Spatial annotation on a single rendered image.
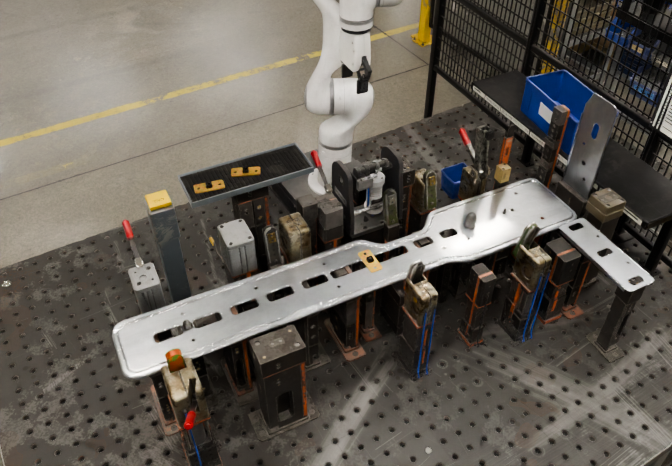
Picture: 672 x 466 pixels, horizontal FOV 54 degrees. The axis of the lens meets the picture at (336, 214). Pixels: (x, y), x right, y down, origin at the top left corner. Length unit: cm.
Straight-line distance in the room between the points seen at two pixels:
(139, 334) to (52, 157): 259
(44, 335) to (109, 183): 179
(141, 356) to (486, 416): 95
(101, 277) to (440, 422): 121
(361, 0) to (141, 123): 289
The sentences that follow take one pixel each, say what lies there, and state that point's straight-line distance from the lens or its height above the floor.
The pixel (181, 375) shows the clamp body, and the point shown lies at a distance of 158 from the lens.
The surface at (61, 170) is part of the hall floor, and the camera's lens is 410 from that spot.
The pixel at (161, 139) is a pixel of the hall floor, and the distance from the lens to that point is 417.
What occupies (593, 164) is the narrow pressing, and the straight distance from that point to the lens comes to 212.
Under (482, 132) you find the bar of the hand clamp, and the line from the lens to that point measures 203.
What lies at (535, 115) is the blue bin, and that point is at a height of 106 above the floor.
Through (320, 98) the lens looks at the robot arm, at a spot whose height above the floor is 119.
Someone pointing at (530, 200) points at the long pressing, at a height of 100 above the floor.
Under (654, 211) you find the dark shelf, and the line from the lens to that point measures 218.
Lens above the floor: 233
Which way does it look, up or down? 42 degrees down
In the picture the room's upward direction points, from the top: straight up
